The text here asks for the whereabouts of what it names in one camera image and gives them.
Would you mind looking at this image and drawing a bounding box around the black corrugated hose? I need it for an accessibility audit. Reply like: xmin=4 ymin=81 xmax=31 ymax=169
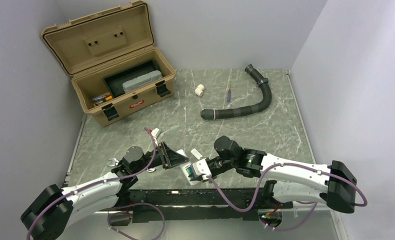
xmin=200 ymin=64 xmax=273 ymax=121

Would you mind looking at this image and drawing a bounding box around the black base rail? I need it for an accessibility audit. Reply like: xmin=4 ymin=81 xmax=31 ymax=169
xmin=96 ymin=187 xmax=294 ymax=223

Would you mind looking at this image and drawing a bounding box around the grey plastic case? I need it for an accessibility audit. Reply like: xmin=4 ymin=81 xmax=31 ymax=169
xmin=122 ymin=70 xmax=163 ymax=94

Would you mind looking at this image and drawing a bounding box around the tan plastic toolbox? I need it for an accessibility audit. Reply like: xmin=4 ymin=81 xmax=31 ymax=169
xmin=41 ymin=0 xmax=176 ymax=127

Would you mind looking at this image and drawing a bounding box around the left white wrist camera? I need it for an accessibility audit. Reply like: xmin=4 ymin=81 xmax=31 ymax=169
xmin=150 ymin=128 xmax=162 ymax=138

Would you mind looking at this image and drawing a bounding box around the white battery cover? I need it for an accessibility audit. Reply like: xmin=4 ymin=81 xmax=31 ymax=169
xmin=190 ymin=148 xmax=204 ymax=160

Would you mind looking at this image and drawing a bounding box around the silver open-end wrench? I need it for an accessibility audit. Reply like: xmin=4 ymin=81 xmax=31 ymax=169
xmin=106 ymin=157 xmax=156 ymax=173

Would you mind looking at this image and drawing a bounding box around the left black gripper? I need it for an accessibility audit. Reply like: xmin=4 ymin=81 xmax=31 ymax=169
xmin=133 ymin=141 xmax=190 ymax=174

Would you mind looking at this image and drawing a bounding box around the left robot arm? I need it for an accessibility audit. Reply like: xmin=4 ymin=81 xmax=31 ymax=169
xmin=20 ymin=141 xmax=190 ymax=240

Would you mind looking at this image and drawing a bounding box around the black tray in toolbox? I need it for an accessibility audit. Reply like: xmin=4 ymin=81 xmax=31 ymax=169
xmin=103 ymin=60 xmax=160 ymax=98

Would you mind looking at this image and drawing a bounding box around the orange black tool in toolbox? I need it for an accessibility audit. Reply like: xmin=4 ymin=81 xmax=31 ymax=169
xmin=91 ymin=93 xmax=113 ymax=106

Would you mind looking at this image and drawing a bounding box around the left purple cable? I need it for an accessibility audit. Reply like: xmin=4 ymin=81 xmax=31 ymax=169
xmin=25 ymin=126 xmax=167 ymax=240

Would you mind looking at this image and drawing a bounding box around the blue battery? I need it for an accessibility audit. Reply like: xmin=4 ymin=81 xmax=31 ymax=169
xmin=186 ymin=165 xmax=195 ymax=178

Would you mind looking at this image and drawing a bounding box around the white pipe fitting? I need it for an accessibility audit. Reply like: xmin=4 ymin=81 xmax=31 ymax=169
xmin=194 ymin=84 xmax=205 ymax=97

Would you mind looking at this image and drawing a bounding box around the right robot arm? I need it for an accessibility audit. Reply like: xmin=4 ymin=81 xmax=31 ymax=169
xmin=196 ymin=136 xmax=358 ymax=214

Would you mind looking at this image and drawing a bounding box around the white remote control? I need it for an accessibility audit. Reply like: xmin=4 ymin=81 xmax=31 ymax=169
xmin=176 ymin=149 xmax=199 ymax=186

